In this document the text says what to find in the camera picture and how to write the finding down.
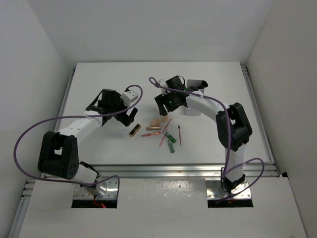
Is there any upper green bottle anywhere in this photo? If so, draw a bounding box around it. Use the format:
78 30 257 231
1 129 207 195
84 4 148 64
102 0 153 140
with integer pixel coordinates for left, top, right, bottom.
165 132 177 143

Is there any green bottle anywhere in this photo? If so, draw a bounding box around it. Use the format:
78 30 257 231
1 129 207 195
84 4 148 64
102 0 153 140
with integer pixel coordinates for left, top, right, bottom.
165 132 177 143
167 140 175 153

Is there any white organizer box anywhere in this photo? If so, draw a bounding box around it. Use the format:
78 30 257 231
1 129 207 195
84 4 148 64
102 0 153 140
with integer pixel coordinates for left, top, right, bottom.
184 79 204 116

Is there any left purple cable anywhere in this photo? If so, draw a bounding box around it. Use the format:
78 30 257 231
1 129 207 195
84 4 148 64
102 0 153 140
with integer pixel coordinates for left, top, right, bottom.
14 84 143 186

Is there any gourd-shaped beige sponge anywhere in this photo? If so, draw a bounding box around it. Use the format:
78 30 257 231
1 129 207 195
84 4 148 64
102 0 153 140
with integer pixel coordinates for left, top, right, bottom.
150 118 161 126

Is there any thin pink brush stick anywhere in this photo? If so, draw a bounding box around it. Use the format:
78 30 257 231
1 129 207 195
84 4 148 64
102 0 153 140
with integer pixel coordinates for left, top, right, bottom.
162 118 172 134

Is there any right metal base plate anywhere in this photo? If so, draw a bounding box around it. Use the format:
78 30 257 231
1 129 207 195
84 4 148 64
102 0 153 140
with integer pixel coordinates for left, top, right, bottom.
205 179 252 200

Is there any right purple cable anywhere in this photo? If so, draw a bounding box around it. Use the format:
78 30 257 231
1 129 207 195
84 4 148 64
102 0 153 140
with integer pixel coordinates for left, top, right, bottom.
148 76 264 200

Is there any metal base plate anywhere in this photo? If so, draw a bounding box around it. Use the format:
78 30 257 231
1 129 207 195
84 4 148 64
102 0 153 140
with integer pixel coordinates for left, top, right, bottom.
205 179 252 200
73 176 119 200

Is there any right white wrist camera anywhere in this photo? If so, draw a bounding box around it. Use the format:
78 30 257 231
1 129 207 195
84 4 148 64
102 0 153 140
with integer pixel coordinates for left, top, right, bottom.
158 79 169 96

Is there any purple cable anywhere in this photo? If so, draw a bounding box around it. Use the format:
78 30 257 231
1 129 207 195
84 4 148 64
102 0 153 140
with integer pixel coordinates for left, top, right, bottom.
14 84 143 186
148 76 264 200

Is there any black gold lipstick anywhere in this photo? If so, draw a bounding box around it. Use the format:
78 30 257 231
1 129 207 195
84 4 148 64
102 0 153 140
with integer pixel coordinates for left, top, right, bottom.
129 124 141 137

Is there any pink lip pencil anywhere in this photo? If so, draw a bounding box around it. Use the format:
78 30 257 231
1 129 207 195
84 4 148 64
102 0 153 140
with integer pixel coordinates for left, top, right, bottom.
141 131 161 137

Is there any pink mascara wand brush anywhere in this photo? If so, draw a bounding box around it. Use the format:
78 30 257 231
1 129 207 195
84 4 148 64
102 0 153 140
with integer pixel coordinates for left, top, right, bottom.
178 125 182 146

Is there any rose gold lipstick tube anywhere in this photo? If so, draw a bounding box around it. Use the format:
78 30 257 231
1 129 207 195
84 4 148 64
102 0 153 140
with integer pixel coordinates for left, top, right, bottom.
146 126 161 131

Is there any egg-shaped beige sponge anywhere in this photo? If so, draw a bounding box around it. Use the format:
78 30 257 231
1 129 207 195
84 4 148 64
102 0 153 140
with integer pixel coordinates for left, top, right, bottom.
161 116 169 122

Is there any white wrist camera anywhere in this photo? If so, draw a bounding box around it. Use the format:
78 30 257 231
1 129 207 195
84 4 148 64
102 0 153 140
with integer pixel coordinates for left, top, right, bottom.
120 90 138 107
158 79 169 96

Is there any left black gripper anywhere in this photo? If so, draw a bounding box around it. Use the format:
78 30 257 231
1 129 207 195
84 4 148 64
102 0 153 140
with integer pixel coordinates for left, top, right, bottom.
109 92 137 125

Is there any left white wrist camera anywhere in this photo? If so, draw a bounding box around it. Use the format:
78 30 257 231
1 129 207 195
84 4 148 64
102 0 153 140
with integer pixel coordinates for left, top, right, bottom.
120 90 138 107

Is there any lower green bottle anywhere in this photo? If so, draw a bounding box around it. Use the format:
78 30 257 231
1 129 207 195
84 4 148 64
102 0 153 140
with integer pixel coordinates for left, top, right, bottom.
167 140 175 153

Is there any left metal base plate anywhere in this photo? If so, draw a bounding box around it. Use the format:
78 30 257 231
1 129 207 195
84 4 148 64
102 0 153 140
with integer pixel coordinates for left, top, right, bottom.
73 176 119 200

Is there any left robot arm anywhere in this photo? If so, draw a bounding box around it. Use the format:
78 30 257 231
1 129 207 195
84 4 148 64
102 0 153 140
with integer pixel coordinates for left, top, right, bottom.
38 89 138 184

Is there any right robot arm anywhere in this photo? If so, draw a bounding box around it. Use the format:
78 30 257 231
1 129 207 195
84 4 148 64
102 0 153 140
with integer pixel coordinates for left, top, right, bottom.
149 75 253 193

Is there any long pink stick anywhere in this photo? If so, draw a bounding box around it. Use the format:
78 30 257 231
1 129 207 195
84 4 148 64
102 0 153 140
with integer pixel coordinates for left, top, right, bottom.
159 130 167 147

